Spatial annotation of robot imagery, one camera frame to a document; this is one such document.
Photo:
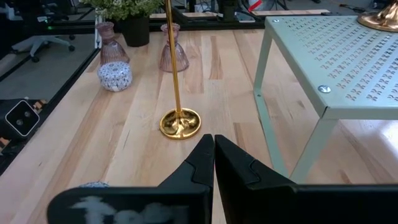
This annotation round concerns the potted green plant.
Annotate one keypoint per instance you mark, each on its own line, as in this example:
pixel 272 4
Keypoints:
pixel 135 31

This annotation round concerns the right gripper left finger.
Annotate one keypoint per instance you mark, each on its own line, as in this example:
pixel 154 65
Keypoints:
pixel 199 168

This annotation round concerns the black camera box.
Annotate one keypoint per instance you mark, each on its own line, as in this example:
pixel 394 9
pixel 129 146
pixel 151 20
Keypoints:
pixel 21 118

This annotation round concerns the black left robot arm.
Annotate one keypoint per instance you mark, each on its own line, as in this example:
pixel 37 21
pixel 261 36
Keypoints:
pixel 227 11

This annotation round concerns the green perforated metal shelf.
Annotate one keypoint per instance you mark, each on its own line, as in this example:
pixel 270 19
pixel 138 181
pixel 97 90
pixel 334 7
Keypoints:
pixel 311 56

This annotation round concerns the office chair base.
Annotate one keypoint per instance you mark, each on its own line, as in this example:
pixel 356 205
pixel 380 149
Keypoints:
pixel 40 43

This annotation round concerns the pink ribbed glass candle holder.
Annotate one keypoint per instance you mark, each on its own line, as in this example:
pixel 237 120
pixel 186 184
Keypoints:
pixel 180 59
pixel 109 46

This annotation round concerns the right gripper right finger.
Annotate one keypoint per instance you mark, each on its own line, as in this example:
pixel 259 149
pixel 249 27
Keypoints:
pixel 236 168

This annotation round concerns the shorter gold candlestick holder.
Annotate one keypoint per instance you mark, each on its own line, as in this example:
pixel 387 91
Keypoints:
pixel 377 21

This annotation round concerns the tall gold candlestick holder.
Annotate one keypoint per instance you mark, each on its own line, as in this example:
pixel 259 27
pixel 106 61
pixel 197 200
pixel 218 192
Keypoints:
pixel 180 124

